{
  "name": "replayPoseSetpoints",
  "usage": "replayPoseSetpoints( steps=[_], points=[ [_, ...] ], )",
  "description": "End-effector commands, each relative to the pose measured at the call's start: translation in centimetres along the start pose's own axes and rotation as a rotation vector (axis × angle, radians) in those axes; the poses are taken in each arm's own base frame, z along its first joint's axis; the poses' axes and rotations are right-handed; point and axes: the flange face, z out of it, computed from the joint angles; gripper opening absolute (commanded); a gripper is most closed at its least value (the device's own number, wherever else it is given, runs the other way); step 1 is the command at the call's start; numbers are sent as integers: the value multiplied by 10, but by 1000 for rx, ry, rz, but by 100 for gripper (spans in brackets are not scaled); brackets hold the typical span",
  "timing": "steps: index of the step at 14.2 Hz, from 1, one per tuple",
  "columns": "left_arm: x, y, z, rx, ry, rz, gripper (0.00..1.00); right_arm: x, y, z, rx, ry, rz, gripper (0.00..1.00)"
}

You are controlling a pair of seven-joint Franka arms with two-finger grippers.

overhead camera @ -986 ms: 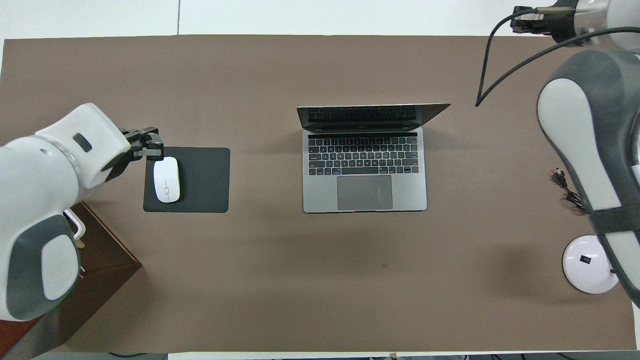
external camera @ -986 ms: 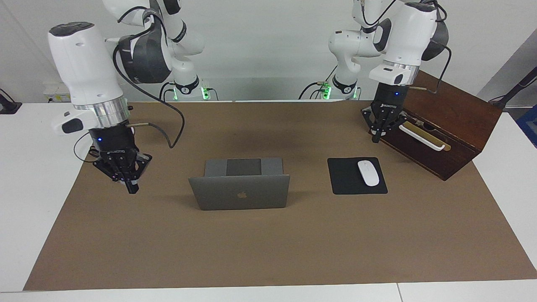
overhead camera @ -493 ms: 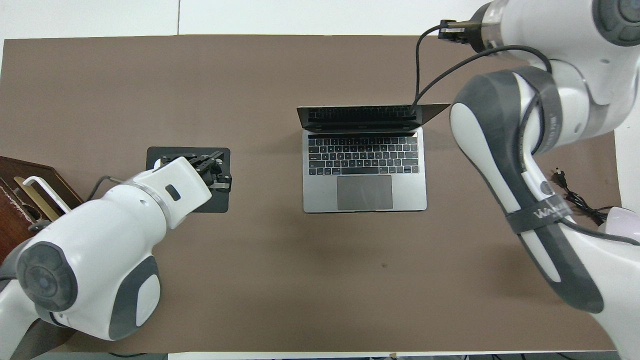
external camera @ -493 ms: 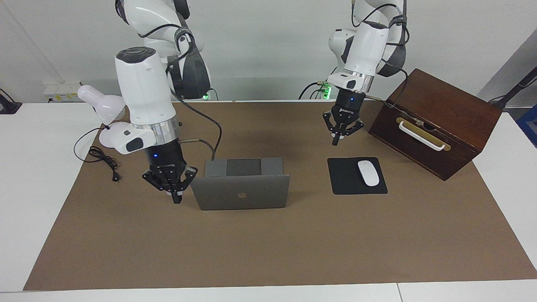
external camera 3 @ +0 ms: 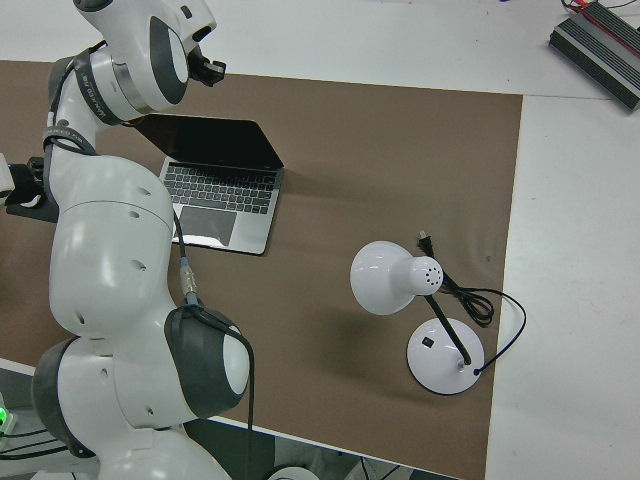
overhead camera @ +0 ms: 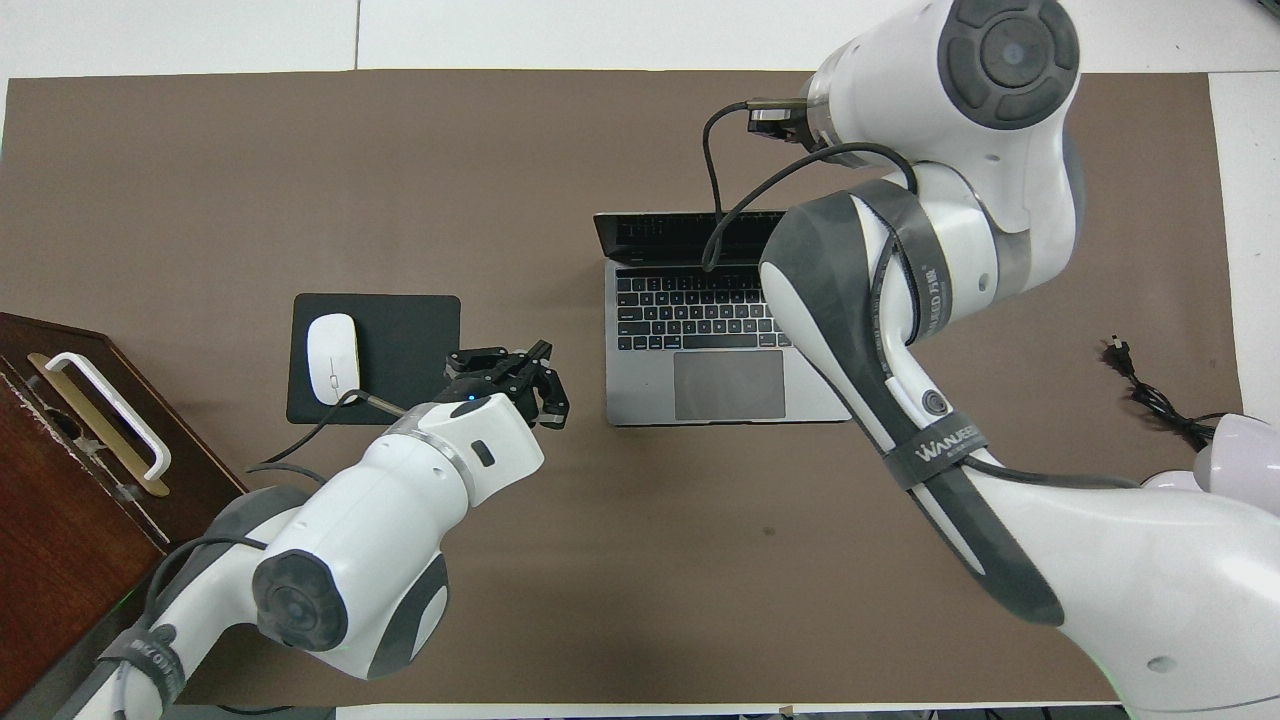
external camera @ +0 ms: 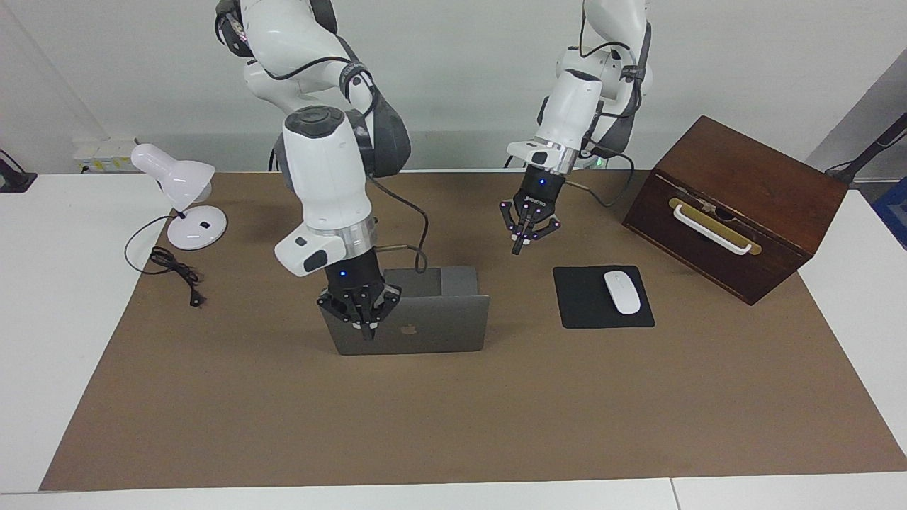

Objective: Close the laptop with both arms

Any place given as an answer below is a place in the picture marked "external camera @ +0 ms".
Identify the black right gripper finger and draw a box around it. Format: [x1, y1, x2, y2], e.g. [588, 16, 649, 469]
[363, 283, 402, 334]
[317, 292, 371, 341]

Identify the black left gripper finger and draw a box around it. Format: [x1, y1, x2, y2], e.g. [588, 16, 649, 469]
[500, 200, 529, 256]
[523, 211, 562, 252]

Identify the grey laptop with apple logo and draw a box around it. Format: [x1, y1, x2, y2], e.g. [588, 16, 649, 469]
[322, 266, 491, 356]

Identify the black mouse pad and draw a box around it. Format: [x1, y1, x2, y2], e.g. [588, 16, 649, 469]
[553, 266, 655, 330]

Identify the white computer mouse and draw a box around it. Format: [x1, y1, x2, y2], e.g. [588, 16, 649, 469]
[604, 271, 642, 316]

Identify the brown table mat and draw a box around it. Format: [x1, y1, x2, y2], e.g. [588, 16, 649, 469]
[39, 170, 907, 492]

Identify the white desk lamp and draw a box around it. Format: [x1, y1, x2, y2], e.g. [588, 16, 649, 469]
[130, 144, 228, 251]

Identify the dark brown wooden box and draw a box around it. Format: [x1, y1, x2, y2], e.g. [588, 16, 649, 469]
[622, 115, 850, 306]

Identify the white power strip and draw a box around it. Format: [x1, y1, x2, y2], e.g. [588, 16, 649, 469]
[73, 138, 139, 174]

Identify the black stand pole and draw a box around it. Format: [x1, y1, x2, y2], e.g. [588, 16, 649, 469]
[826, 112, 907, 186]

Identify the black clamp base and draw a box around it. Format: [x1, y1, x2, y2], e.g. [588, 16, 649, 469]
[0, 150, 38, 193]

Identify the blue crate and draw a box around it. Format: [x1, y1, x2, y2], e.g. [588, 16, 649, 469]
[873, 177, 907, 250]

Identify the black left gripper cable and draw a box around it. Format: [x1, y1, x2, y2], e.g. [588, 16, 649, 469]
[563, 145, 636, 208]

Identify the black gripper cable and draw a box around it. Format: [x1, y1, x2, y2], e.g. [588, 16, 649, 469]
[563, 145, 636, 208]
[365, 174, 431, 273]

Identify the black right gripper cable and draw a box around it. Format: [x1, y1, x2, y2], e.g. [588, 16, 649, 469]
[365, 174, 431, 273]

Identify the white box handle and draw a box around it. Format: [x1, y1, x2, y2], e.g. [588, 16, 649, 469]
[672, 204, 753, 256]

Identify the black lamp power cable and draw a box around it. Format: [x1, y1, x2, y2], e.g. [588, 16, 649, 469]
[125, 215, 205, 308]

